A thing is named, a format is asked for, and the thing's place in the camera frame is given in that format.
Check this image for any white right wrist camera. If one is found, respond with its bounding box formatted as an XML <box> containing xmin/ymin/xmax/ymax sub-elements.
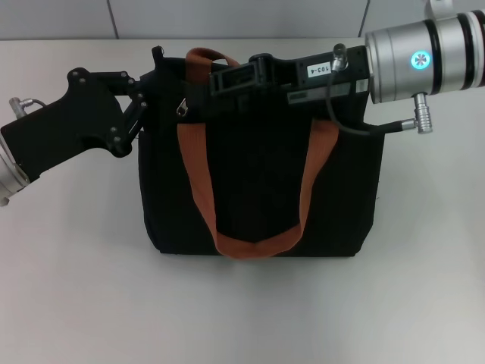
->
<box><xmin>423</xmin><ymin>0</ymin><xmax>455</xmax><ymax>17</ymax></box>

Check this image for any right gripper cable with plugs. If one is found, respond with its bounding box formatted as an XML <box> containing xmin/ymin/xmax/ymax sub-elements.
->
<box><xmin>327</xmin><ymin>42</ymin><xmax>433</xmax><ymax>135</ymax></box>

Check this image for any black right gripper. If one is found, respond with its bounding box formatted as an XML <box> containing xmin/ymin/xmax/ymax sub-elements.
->
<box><xmin>208</xmin><ymin>44</ymin><xmax>371</xmax><ymax>113</ymax></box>

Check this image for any black bag with orange handles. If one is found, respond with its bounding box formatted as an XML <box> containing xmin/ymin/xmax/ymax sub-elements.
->
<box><xmin>136</xmin><ymin>45</ymin><xmax>386</xmax><ymax>261</ymax></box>

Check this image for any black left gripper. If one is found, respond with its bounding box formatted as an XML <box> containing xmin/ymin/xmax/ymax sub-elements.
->
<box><xmin>0</xmin><ymin>67</ymin><xmax>159</xmax><ymax>183</ymax></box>

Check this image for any left gripper cable with plug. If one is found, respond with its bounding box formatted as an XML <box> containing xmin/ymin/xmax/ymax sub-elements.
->
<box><xmin>8</xmin><ymin>96</ymin><xmax>49</xmax><ymax>115</ymax></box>

